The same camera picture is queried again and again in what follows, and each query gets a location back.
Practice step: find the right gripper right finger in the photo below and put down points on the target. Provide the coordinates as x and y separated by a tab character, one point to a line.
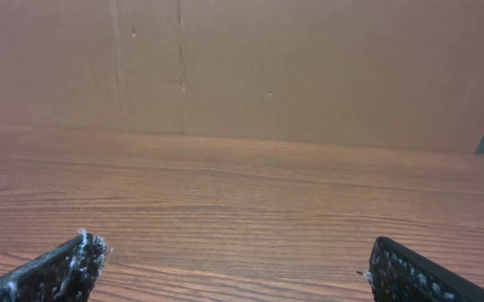
398	274

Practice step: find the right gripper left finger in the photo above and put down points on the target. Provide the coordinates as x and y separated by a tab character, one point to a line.
65	274

